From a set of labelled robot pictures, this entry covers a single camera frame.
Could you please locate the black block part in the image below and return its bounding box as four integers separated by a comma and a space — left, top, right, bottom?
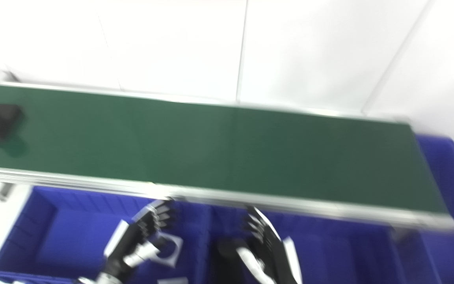
213, 237, 252, 284

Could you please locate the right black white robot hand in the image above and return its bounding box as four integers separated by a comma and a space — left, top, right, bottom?
236, 205, 303, 284

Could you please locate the green conveyor belt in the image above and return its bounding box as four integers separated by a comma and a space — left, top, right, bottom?
0, 69, 454, 234
0, 84, 447, 214

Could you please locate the blue plastic bin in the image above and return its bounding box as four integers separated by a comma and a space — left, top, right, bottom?
392, 134, 454, 284
0, 185, 212, 284
207, 203, 409, 284

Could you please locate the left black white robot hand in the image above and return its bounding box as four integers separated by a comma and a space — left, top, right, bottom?
102, 199, 177, 283

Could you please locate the white square plate with hole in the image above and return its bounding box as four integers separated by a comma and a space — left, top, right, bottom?
153, 232, 184, 269

